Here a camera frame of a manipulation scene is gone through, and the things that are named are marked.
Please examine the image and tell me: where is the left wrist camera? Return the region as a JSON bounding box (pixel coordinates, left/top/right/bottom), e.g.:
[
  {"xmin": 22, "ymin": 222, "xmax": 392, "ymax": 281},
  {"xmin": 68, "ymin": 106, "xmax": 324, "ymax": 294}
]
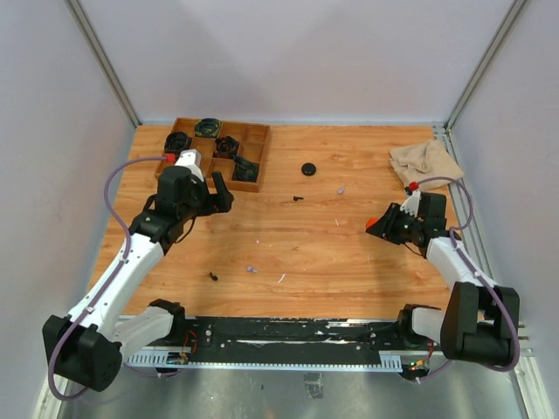
[{"xmin": 175, "ymin": 149, "xmax": 204, "ymax": 182}]

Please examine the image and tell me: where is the green yellow rolled sock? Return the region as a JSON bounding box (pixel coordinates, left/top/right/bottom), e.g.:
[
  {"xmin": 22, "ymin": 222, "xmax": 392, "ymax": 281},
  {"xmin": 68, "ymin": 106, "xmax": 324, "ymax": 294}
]
[{"xmin": 195, "ymin": 118, "xmax": 222, "ymax": 138}]

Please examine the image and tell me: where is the aluminium frame post right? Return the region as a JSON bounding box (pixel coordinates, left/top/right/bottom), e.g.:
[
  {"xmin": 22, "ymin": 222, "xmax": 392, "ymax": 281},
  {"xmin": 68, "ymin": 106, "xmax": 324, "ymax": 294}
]
[{"xmin": 443, "ymin": 0, "xmax": 532, "ymax": 130}]

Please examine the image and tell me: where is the black rolled sock left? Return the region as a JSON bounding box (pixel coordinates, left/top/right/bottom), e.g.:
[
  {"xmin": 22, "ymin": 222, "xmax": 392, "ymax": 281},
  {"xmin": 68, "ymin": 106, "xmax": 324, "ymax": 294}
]
[{"xmin": 164, "ymin": 131, "xmax": 192, "ymax": 155}]

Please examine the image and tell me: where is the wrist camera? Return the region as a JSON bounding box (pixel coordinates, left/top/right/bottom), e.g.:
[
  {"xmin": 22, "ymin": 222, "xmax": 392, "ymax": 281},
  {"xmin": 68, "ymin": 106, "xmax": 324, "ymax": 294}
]
[
  {"xmin": 400, "ymin": 189, "xmax": 421, "ymax": 216},
  {"xmin": 175, "ymin": 149, "xmax": 204, "ymax": 182}
]

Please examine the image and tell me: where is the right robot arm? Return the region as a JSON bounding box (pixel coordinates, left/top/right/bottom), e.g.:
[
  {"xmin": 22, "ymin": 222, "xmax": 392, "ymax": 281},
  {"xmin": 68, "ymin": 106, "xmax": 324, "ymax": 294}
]
[{"xmin": 365, "ymin": 190, "xmax": 520, "ymax": 371}]

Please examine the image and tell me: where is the aluminium frame post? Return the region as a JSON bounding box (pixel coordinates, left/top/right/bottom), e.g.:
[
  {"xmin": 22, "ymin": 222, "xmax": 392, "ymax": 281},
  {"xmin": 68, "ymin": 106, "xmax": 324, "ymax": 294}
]
[
  {"xmin": 64, "ymin": 0, "xmax": 142, "ymax": 128},
  {"xmin": 443, "ymin": 0, "xmax": 532, "ymax": 130}
]

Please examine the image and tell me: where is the wooden compartment tray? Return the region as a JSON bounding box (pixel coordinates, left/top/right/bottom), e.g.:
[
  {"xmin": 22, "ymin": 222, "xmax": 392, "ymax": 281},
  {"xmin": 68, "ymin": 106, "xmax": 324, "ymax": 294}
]
[{"xmin": 163, "ymin": 118, "xmax": 272, "ymax": 193}]

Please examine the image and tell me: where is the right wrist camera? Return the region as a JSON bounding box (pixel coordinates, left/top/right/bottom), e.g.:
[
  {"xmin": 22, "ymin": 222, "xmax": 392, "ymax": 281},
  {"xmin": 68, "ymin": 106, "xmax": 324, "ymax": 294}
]
[{"xmin": 400, "ymin": 189, "xmax": 421, "ymax": 216}]

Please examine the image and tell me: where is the black orange rolled sock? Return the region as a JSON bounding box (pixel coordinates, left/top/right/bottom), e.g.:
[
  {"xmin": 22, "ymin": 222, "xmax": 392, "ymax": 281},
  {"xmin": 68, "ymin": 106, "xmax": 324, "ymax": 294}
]
[{"xmin": 213, "ymin": 135, "xmax": 239, "ymax": 159}]

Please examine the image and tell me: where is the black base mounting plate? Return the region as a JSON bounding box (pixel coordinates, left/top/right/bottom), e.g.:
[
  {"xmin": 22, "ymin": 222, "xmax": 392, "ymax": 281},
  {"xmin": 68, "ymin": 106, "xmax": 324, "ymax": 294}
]
[{"xmin": 135, "ymin": 315, "xmax": 451, "ymax": 367}]

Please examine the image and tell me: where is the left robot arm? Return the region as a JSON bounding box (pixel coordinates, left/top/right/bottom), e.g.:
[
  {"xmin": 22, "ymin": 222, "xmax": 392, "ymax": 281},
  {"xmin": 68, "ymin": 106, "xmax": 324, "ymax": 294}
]
[{"xmin": 42, "ymin": 163, "xmax": 233, "ymax": 401}]

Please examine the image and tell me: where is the dark green rolled sock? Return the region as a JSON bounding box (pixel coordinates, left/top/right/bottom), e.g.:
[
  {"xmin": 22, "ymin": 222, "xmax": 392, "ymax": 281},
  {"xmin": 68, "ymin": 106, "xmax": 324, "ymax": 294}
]
[{"xmin": 232, "ymin": 155, "xmax": 259, "ymax": 182}]

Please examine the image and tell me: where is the black round charging case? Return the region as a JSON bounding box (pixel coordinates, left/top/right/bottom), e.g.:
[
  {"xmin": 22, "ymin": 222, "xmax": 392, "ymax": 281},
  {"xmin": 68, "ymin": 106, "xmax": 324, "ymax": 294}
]
[{"xmin": 300, "ymin": 162, "xmax": 317, "ymax": 176}]

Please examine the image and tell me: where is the beige cloth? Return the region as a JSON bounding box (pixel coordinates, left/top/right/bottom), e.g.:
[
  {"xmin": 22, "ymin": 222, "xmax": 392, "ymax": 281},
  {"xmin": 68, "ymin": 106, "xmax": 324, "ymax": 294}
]
[{"xmin": 389, "ymin": 140, "xmax": 464, "ymax": 191}]

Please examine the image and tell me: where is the aluminium frame post left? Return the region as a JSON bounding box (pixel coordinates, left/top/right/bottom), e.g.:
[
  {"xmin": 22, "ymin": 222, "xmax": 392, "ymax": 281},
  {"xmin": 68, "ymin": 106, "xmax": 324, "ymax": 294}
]
[{"xmin": 64, "ymin": 0, "xmax": 142, "ymax": 128}]

